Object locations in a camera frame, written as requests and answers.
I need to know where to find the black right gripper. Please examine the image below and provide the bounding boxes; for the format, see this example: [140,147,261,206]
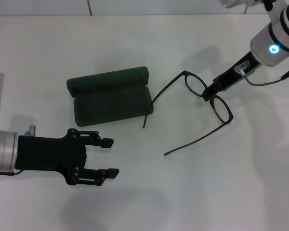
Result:
[202,51,262,102]

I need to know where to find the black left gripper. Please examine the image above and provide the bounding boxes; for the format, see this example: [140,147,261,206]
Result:
[15,129,120,187]

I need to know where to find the black glasses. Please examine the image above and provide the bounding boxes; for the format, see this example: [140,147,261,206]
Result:
[142,70,234,156]

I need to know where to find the green glasses case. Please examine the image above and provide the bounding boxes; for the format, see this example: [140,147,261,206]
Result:
[66,66,155,128]

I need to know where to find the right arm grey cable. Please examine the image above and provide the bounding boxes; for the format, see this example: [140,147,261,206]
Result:
[238,54,289,86]

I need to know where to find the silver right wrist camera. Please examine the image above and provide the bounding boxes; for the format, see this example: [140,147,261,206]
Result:
[220,0,274,12]

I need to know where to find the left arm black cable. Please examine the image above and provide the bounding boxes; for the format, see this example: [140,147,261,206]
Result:
[0,169,25,176]

